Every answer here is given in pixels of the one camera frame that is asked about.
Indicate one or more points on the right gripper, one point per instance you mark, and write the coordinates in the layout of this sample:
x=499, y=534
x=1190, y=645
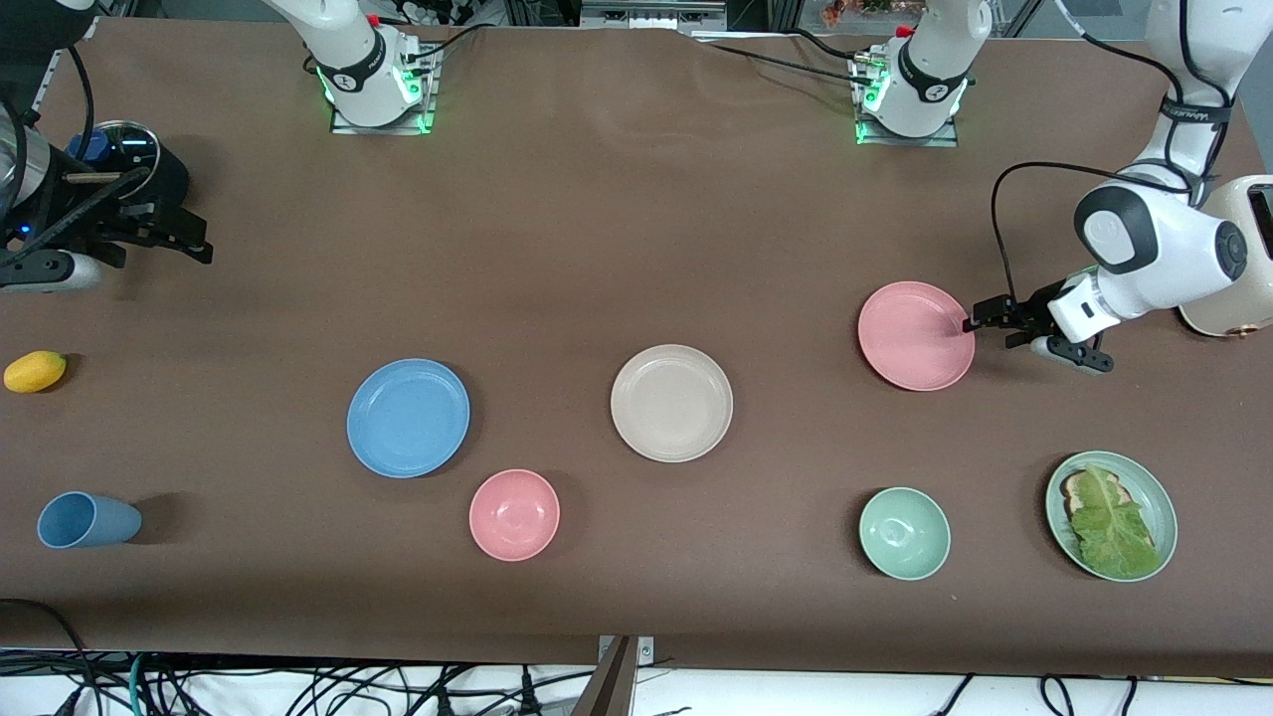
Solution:
x=111, y=211

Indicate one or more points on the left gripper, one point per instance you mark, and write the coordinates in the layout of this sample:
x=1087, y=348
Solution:
x=1031, y=310

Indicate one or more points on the pink plate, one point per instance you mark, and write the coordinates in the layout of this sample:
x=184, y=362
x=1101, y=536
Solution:
x=915, y=336

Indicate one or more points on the blue plate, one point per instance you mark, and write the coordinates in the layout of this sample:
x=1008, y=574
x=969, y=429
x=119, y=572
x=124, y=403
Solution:
x=408, y=418

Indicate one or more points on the glass pot lid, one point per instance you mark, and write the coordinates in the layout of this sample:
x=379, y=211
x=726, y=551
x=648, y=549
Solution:
x=129, y=144

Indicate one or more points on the toasted bread slice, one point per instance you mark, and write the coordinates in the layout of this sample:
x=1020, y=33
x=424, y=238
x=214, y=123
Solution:
x=1072, y=489

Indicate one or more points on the yellow lemon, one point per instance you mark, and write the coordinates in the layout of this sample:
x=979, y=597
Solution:
x=35, y=372

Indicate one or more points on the beige toaster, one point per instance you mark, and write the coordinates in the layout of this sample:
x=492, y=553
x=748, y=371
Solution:
x=1233, y=308

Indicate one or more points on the green plate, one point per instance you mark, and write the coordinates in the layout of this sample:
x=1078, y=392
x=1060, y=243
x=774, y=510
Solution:
x=1152, y=497

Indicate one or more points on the green lettuce leaf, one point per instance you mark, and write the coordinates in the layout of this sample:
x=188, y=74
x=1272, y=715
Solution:
x=1109, y=527

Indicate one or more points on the small green bowl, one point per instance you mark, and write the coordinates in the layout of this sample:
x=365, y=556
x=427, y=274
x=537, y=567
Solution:
x=904, y=533

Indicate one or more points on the blue cup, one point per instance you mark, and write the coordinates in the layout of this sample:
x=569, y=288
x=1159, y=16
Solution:
x=99, y=522

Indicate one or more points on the colourful box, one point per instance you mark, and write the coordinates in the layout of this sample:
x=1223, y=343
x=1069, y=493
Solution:
x=855, y=10

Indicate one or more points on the beige plate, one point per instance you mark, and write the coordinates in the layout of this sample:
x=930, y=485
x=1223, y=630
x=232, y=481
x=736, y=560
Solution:
x=671, y=403

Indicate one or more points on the brown table cover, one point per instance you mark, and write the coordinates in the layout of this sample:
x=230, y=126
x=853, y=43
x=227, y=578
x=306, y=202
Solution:
x=696, y=577

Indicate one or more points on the small pink bowl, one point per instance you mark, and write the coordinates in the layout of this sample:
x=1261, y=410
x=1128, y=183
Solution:
x=514, y=515

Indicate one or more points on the aluminium frame post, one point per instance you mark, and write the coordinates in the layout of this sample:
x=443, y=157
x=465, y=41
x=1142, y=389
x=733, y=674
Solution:
x=45, y=89

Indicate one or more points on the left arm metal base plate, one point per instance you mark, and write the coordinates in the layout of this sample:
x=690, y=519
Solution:
x=875, y=137

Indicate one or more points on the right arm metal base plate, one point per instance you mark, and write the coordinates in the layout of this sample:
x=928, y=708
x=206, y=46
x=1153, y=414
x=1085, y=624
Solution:
x=378, y=129

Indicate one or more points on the metal rail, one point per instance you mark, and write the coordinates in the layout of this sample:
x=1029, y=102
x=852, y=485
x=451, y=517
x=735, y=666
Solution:
x=651, y=15

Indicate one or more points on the metal mount bracket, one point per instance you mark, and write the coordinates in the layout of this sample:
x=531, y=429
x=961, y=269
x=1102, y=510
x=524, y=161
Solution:
x=646, y=651

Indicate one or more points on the dark mount bar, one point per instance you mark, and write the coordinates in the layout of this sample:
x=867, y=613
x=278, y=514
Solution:
x=609, y=691

